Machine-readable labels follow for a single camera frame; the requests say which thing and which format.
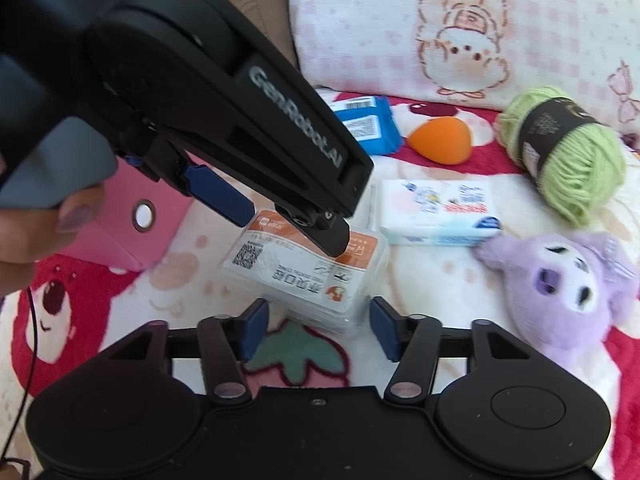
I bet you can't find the blue wet wipes pack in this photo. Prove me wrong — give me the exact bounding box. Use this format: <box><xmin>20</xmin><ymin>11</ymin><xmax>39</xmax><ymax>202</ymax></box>
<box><xmin>329</xmin><ymin>96</ymin><xmax>402</xmax><ymax>155</ymax></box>

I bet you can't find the black cable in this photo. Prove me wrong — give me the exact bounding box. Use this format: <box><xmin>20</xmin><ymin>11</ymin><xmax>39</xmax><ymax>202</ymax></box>
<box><xmin>0</xmin><ymin>286</ymin><xmax>40</xmax><ymax>480</ymax></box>

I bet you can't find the person's left hand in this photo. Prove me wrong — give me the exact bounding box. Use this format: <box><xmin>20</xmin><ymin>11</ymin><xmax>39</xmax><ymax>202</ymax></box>
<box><xmin>0</xmin><ymin>182</ymin><xmax>105</xmax><ymax>297</ymax></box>

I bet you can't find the orange makeup sponge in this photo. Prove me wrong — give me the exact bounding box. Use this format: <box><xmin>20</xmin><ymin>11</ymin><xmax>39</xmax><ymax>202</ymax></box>
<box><xmin>407</xmin><ymin>116</ymin><xmax>473</xmax><ymax>166</ymax></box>

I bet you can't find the green yarn ball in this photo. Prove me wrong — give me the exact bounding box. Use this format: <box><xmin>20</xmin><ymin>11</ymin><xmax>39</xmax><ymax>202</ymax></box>
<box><xmin>495</xmin><ymin>86</ymin><xmax>627</xmax><ymax>228</ymax></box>

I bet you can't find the white tissue pack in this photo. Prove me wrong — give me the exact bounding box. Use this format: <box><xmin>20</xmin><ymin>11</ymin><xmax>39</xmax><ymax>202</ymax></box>
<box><xmin>374</xmin><ymin>179</ymin><xmax>501</xmax><ymax>247</ymax></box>

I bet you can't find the clear floss pick box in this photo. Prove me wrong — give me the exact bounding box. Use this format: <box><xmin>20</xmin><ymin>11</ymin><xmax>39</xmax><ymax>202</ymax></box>
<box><xmin>220</xmin><ymin>208</ymin><xmax>388</xmax><ymax>334</ymax></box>

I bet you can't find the cartoon bear blanket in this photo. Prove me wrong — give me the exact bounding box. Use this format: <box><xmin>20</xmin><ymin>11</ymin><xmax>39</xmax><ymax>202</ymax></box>
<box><xmin>1</xmin><ymin>105</ymin><xmax>639</xmax><ymax>479</ymax></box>

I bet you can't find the pink checkered pillow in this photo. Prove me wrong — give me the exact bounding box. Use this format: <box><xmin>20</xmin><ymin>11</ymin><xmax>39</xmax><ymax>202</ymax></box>
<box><xmin>288</xmin><ymin>0</ymin><xmax>639</xmax><ymax>132</ymax></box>

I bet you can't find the purple plush toy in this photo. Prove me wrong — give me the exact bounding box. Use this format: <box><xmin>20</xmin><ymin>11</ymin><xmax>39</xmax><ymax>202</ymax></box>
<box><xmin>473</xmin><ymin>231</ymin><xmax>640</xmax><ymax>366</ymax></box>

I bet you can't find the pink cardboard box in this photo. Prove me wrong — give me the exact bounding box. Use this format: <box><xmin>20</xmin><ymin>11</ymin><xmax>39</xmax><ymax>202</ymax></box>
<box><xmin>61</xmin><ymin>160</ymin><xmax>193</xmax><ymax>271</ymax></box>

